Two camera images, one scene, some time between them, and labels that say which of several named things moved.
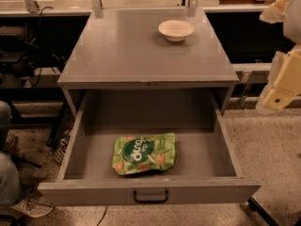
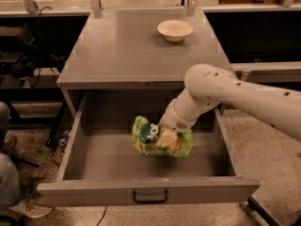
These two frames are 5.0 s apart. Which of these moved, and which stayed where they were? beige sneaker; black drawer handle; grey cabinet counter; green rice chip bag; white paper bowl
Moved: green rice chip bag
Stayed: black drawer handle; beige sneaker; grey cabinet counter; white paper bowl
